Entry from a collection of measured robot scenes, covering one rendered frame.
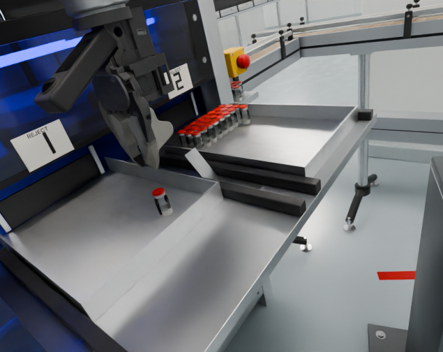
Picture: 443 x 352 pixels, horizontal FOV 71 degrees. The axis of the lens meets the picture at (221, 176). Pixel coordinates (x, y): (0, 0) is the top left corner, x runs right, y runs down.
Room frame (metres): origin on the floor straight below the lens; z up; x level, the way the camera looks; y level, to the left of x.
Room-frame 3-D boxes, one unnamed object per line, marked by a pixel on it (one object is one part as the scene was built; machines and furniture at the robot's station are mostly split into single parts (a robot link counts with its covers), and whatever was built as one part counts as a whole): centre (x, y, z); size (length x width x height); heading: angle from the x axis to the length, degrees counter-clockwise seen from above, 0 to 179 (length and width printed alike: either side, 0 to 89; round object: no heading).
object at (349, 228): (1.35, -0.73, 0.07); 0.50 x 0.08 x 0.14; 135
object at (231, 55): (0.97, -0.11, 1.00); 0.08 x 0.07 x 0.07; 45
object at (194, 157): (0.48, 0.00, 0.91); 0.14 x 0.03 x 0.06; 46
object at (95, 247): (0.46, 0.22, 0.90); 0.34 x 0.26 x 0.04; 45
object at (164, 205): (0.44, 0.10, 0.90); 0.02 x 0.02 x 0.04
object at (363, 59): (1.35, -0.73, 0.46); 0.09 x 0.09 x 0.77; 45
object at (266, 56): (1.27, -0.21, 0.92); 0.69 x 0.15 x 0.16; 135
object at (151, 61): (0.45, 0.09, 1.12); 0.09 x 0.08 x 0.12; 136
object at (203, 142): (0.70, -0.02, 0.90); 0.18 x 0.02 x 0.05; 135
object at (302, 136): (0.63, -0.10, 0.90); 0.34 x 0.26 x 0.04; 45
